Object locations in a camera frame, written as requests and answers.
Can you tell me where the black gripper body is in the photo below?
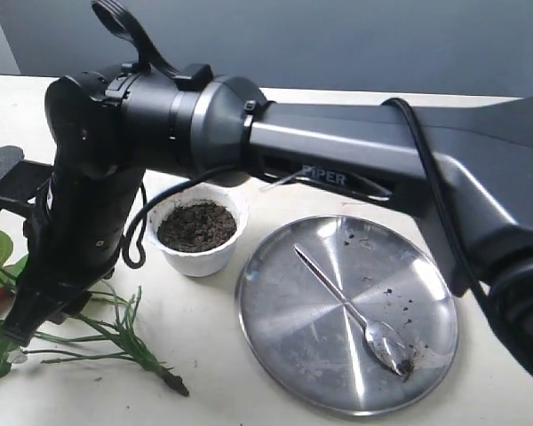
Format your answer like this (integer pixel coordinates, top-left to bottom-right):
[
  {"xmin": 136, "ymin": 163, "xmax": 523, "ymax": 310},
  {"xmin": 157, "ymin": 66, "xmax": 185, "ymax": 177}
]
[{"xmin": 18, "ymin": 167, "xmax": 145, "ymax": 310}]

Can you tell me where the black camera cable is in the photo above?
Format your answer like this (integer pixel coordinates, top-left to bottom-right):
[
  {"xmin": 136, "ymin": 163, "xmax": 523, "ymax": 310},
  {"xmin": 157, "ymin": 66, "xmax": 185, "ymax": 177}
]
[{"xmin": 91, "ymin": 0, "xmax": 507, "ymax": 320}]

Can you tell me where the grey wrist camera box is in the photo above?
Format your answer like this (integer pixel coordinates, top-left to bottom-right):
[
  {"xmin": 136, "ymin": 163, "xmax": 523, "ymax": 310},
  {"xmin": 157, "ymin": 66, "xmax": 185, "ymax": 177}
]
[{"xmin": 0, "ymin": 146, "xmax": 52, "ymax": 218}]

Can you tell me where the round stainless steel plate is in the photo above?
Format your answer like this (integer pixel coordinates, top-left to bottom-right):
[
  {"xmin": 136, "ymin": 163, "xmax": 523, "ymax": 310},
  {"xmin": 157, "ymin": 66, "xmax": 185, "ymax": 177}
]
[{"xmin": 237, "ymin": 215, "xmax": 458, "ymax": 416}]

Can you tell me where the artificial red anthurium plant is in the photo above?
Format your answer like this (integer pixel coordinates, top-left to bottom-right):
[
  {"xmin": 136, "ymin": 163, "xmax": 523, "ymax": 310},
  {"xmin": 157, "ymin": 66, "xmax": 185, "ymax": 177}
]
[{"xmin": 0, "ymin": 230, "xmax": 190, "ymax": 397}]

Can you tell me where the small metal spoon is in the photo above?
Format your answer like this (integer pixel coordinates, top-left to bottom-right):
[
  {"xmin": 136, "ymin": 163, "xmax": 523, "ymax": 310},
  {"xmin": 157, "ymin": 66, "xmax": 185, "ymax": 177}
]
[{"xmin": 293, "ymin": 243, "xmax": 413, "ymax": 379}]

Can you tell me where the white scalloped plastic pot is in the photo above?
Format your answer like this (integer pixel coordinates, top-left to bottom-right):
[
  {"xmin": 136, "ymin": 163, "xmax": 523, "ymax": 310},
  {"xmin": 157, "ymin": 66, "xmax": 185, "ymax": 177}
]
[{"xmin": 147, "ymin": 184, "xmax": 249, "ymax": 277}]

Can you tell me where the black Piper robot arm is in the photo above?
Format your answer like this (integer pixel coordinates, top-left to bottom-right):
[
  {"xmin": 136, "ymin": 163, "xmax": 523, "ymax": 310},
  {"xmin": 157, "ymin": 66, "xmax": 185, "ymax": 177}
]
[{"xmin": 3, "ymin": 65, "xmax": 533, "ymax": 377}]

